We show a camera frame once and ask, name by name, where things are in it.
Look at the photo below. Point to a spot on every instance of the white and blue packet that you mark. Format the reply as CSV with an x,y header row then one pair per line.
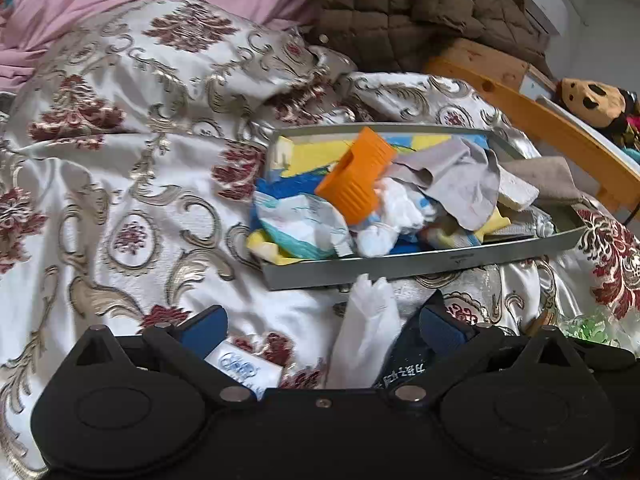
x,y
300,225

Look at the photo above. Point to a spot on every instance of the small white blue-printed packet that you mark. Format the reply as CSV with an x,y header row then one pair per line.
x,y
240,367

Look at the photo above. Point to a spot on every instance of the brown quilted jacket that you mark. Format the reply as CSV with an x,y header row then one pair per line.
x,y
415,5

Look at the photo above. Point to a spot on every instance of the wooden bed rail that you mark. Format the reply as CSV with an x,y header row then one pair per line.
x,y
545,120

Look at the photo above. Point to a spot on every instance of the white sponge block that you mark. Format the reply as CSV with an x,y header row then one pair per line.
x,y
517,190

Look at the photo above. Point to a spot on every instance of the green crinkled wrapper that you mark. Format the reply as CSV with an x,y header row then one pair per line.
x,y
592,327

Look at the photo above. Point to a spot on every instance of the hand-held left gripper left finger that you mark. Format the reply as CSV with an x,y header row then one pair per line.
x,y
205,327

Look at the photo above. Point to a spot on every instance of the brown plush toy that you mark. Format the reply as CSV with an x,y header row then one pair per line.
x,y
592,100

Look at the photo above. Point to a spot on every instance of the taupe cloth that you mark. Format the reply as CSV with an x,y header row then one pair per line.
x,y
547,175

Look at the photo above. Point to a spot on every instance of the orange plastic block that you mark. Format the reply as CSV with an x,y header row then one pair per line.
x,y
357,180

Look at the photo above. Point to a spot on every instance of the floral satin blanket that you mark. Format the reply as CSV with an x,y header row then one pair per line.
x,y
125,160

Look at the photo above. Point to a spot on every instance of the yellow crumpled cloth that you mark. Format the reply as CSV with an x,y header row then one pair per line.
x,y
265,249

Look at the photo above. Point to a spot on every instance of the grey metal tray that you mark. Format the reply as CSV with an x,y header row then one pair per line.
x,y
425,265

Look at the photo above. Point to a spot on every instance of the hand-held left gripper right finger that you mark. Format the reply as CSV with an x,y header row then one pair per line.
x,y
442,330

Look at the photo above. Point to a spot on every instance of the grey cloth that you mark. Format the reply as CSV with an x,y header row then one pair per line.
x,y
460,190

